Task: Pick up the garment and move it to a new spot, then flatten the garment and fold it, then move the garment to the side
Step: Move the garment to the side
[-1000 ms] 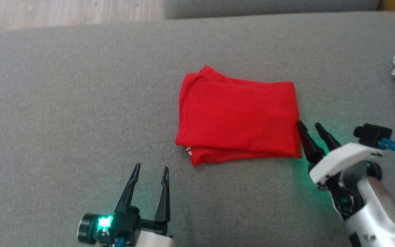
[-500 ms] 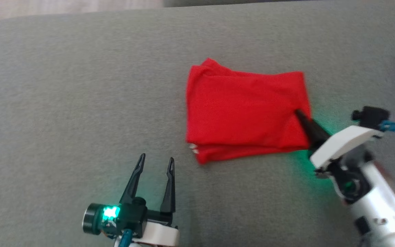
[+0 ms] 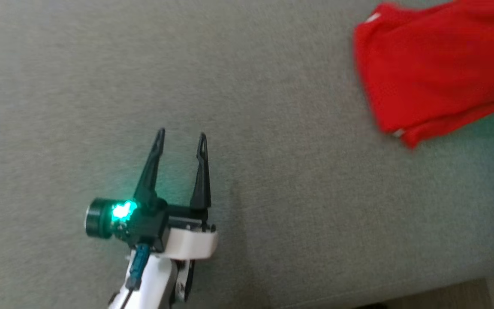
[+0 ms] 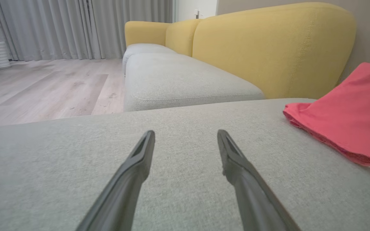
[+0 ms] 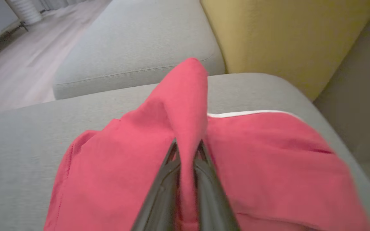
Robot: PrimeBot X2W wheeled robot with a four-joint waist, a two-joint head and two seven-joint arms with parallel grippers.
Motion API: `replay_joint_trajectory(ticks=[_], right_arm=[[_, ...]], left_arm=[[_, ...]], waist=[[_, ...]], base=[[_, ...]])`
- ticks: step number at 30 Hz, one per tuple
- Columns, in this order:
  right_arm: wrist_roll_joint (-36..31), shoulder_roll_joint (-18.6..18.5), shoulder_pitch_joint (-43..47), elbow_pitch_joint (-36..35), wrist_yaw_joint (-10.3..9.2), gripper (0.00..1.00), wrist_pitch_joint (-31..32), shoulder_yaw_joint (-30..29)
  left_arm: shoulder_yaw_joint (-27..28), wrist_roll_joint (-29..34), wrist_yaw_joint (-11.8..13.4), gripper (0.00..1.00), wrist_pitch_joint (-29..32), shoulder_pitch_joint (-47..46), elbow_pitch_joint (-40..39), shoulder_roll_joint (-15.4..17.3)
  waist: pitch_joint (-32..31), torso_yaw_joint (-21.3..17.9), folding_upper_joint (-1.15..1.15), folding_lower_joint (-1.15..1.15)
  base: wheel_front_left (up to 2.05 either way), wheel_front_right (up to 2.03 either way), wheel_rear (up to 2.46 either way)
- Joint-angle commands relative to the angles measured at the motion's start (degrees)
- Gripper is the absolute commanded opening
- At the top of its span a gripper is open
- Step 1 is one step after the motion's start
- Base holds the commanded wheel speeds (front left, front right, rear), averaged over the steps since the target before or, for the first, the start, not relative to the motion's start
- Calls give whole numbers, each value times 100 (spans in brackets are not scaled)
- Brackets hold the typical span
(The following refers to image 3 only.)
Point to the large grey sofa seat cushion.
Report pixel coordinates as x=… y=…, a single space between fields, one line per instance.
x=272 y=150

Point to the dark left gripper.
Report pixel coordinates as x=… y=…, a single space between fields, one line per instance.
x=152 y=227

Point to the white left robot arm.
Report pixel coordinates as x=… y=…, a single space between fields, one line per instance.
x=157 y=283

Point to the red Bulls 23 shorts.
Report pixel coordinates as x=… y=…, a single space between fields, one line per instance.
x=435 y=68

